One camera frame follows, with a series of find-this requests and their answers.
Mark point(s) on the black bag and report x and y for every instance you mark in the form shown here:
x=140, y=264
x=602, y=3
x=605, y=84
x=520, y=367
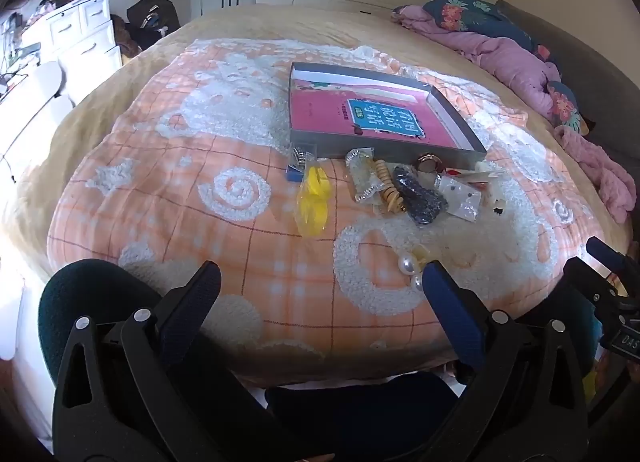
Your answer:
x=150, y=16

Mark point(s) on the brown clothes pile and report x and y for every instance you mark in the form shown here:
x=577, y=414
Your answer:
x=125, y=36

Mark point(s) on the white chair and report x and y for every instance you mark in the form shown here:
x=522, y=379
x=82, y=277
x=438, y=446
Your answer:
x=30, y=101

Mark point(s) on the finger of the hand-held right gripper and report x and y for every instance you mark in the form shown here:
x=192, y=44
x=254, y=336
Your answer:
x=585, y=274
x=607, y=251

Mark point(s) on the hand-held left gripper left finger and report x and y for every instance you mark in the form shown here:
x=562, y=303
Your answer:
x=192, y=303

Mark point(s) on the orange plaid blanket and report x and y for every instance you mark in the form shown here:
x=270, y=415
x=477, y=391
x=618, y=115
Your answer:
x=200, y=192

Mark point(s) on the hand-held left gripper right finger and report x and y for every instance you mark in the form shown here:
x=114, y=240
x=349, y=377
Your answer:
x=446, y=307

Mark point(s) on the person's dark trousers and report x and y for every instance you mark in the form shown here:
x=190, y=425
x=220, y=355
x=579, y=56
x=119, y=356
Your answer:
x=90, y=288

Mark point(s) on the white drawer cabinet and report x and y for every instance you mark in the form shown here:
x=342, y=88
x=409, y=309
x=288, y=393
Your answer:
x=75, y=44

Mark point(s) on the clear bag of dark beads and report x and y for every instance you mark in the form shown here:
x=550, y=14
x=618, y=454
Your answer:
x=420, y=202

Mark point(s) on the pink quilt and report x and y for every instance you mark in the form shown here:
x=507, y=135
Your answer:
x=500, y=54

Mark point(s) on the grey box with pink bottom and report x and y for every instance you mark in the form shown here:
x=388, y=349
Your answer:
x=325, y=114

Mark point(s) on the clear bag with pearl earrings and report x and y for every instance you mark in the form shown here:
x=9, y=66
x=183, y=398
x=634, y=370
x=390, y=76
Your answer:
x=406, y=263

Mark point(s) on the beige bedsheet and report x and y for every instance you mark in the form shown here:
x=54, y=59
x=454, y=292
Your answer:
x=300, y=24

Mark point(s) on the small blue box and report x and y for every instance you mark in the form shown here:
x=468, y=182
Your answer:
x=294, y=173

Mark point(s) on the clear bag with earring card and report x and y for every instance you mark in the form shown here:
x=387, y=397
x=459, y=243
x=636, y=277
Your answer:
x=462, y=199

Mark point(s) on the pink knitted blanket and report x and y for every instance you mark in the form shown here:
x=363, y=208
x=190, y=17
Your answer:
x=600, y=171

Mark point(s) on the dark blue floral pillow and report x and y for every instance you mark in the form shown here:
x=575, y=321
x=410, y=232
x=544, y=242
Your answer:
x=460, y=12

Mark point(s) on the yellow hair clip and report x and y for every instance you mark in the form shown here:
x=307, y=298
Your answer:
x=312, y=202

